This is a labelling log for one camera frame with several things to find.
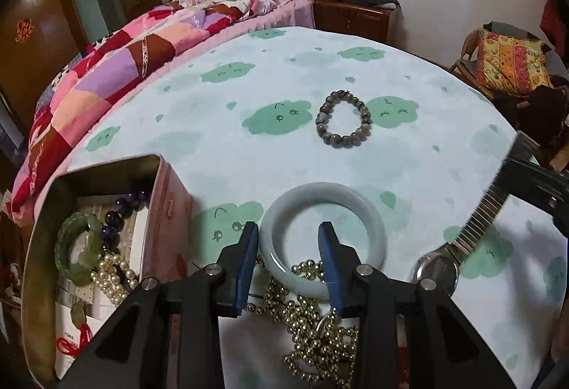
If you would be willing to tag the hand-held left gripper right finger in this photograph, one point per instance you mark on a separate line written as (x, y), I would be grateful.
(331, 269)

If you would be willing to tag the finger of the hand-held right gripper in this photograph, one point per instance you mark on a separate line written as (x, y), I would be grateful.
(538, 180)

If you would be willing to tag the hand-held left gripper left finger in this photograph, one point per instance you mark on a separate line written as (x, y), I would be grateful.
(246, 269)

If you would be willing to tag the silver wristwatch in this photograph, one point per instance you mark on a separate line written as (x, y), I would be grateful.
(478, 215)

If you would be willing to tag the pale jade bangle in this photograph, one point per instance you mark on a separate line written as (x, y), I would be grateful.
(284, 202)

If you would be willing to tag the pink metal tin box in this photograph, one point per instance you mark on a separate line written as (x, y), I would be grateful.
(171, 211)

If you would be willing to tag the green jade bangle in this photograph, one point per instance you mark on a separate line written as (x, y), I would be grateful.
(66, 233)

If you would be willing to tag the dark brown cloth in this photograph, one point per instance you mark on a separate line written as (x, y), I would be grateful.
(546, 113)

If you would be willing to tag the yellow patterned cushion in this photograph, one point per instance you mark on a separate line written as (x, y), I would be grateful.
(511, 60)

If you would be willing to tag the rattan chair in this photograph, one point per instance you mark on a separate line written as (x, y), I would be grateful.
(464, 55)

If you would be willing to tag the red garment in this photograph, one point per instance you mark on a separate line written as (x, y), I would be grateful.
(555, 19)

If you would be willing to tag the wooden nightstand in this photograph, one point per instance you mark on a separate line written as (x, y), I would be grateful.
(351, 19)

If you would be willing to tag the patchwork quilt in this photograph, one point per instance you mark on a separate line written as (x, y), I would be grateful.
(111, 60)

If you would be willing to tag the bed with pink sheet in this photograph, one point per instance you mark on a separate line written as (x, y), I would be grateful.
(298, 6)

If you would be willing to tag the red paper decoration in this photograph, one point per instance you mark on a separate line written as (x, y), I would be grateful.
(24, 31)

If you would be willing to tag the wooden wardrobe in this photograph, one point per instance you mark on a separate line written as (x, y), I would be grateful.
(44, 6)

